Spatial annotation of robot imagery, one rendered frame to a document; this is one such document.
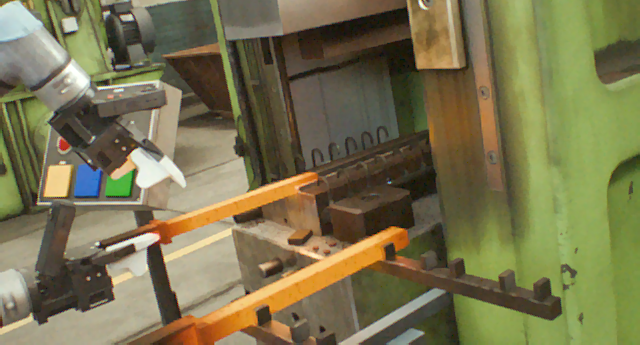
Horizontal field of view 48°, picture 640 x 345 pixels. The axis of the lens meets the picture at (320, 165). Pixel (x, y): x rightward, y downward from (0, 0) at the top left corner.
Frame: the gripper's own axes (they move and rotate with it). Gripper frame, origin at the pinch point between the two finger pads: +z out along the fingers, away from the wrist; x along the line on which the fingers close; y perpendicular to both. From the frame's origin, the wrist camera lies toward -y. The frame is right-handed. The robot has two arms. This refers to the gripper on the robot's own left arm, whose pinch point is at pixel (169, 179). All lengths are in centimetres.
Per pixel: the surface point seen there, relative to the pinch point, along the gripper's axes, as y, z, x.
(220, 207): -2.8, 9.6, 1.4
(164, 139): -14.7, 8.9, -41.4
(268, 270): -1.3, 24.4, 2.2
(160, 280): 6, 39, -56
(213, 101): -257, 237, -673
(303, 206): -13.6, 20.8, 3.3
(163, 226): 6.4, 3.9, 2.2
